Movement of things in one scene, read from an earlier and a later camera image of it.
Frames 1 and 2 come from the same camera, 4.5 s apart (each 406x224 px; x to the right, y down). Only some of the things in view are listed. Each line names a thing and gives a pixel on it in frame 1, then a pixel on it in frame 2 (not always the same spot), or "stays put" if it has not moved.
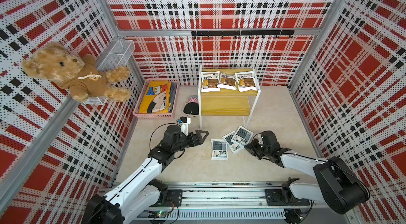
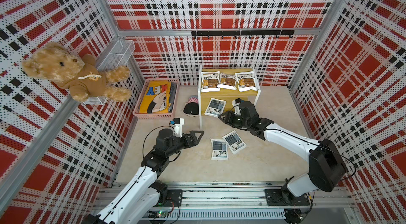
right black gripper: [252, 150] → [228, 118]
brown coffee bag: [228, 81] stays put
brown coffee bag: [246, 80] stays put
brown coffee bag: [210, 81] stays put
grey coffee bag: [234, 147] stays put
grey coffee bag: [242, 137] → [215, 107]
